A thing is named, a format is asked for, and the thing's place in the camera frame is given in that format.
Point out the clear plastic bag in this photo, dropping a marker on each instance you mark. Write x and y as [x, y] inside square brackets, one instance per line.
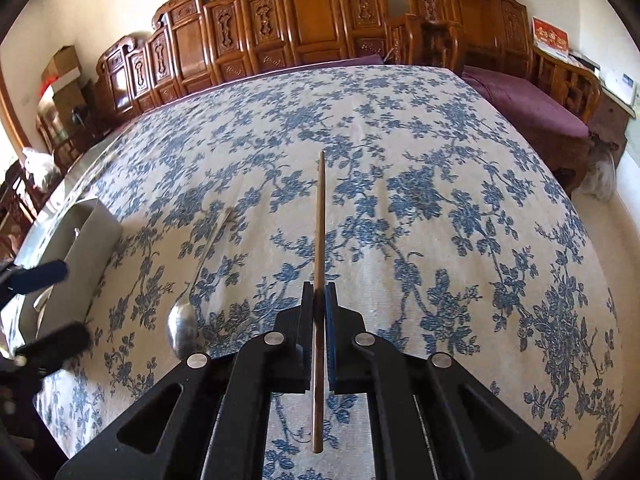
[600, 177]

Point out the red calendar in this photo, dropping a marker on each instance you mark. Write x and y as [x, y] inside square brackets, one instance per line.
[550, 39]

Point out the brown wooden chopstick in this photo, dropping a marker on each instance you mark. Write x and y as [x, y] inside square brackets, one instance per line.
[320, 210]

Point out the white rectangular organizer box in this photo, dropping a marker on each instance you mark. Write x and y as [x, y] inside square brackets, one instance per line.
[75, 245]

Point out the long carved wooden bench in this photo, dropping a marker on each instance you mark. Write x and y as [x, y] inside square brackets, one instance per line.
[240, 25]

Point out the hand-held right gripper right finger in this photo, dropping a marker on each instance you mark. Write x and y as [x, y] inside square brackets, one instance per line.
[330, 340]

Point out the long metal spoon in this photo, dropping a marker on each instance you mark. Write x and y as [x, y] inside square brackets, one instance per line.
[184, 332]

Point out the large brown cardboard box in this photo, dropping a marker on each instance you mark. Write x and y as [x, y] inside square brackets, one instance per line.
[67, 100]

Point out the dark wooden chair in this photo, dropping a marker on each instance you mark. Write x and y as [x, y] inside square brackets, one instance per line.
[17, 205]

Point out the purple armchair cushion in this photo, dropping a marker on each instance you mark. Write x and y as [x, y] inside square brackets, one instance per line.
[530, 102]

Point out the long purple seat cushion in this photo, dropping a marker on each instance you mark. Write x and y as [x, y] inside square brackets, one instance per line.
[360, 60]

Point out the white box with red top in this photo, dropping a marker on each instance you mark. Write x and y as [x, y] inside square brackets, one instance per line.
[57, 84]

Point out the wooden side table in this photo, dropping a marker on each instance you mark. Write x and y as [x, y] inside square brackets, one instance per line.
[607, 120]

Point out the white plastic bag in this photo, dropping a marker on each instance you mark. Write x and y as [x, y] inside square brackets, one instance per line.
[42, 166]

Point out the carved wooden armchair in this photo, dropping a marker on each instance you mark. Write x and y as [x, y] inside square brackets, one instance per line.
[480, 15]

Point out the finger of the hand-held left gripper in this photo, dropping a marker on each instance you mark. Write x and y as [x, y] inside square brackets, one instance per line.
[55, 342]
[45, 272]

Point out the blue floral tablecloth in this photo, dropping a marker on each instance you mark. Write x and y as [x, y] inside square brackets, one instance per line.
[400, 260]

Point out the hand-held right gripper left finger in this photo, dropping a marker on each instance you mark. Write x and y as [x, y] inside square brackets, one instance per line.
[300, 350]

